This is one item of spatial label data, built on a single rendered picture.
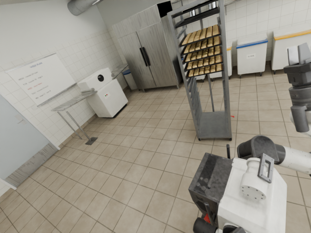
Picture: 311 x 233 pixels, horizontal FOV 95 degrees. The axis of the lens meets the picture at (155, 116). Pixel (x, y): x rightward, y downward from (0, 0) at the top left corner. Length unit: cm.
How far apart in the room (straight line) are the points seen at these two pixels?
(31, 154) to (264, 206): 420
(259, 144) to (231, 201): 28
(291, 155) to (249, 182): 34
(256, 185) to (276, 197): 15
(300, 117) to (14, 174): 440
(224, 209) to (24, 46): 438
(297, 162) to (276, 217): 29
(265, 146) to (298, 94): 23
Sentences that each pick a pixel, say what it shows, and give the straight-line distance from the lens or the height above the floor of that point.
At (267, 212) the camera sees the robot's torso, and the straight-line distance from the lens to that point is 63.
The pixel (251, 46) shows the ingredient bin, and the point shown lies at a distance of 384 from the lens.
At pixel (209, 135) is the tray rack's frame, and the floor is 15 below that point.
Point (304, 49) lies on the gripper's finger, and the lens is 68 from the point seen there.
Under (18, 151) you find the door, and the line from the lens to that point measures 425.
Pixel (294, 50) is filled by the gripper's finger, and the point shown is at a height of 157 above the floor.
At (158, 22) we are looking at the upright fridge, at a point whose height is 172.
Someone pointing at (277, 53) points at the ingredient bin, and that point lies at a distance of 395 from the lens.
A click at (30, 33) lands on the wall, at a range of 455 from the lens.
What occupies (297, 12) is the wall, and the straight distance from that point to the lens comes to 449.
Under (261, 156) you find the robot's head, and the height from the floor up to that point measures 136.
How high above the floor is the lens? 181
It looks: 32 degrees down
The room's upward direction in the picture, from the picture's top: 23 degrees counter-clockwise
